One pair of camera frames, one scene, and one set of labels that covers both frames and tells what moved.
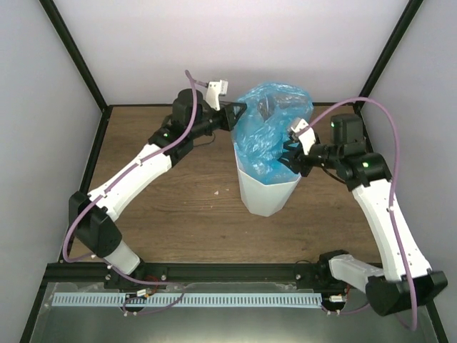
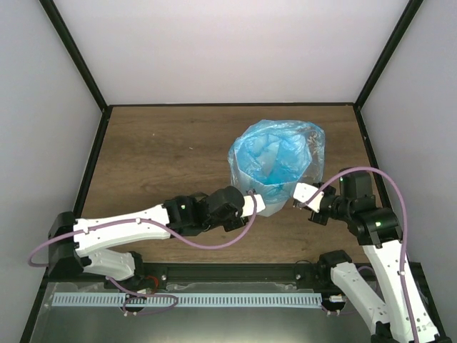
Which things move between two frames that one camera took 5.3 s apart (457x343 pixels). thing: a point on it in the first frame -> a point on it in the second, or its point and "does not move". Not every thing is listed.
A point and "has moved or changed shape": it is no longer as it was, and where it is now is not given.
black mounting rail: (252, 273) does not move
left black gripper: (226, 124) -> (238, 224)
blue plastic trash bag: (260, 134) has moved or changed shape
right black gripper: (296, 158) -> (318, 219)
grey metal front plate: (338, 320) does not move
